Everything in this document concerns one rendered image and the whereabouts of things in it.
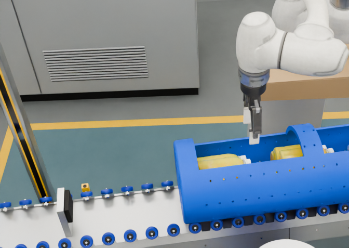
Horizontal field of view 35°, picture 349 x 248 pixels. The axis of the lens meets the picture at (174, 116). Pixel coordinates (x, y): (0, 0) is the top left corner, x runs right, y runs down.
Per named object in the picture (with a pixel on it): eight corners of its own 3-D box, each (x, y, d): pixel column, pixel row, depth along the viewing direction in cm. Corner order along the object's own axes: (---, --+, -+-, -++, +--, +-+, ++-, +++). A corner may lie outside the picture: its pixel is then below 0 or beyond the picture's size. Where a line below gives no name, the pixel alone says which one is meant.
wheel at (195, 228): (187, 220, 190) (188, 222, 188) (200, 219, 190) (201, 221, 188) (189, 233, 190) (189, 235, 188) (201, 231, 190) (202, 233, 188)
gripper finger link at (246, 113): (244, 108, 172) (243, 107, 172) (243, 124, 177) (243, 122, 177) (253, 107, 172) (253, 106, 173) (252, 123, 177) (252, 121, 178)
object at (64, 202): (66, 214, 201) (57, 188, 190) (77, 212, 201) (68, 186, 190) (65, 237, 194) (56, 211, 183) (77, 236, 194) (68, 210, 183)
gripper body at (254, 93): (238, 70, 161) (237, 93, 167) (243, 90, 155) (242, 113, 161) (263, 67, 161) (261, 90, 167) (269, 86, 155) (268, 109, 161)
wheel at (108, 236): (101, 232, 189) (100, 234, 187) (113, 230, 189) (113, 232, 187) (103, 245, 189) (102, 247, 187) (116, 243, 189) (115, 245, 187)
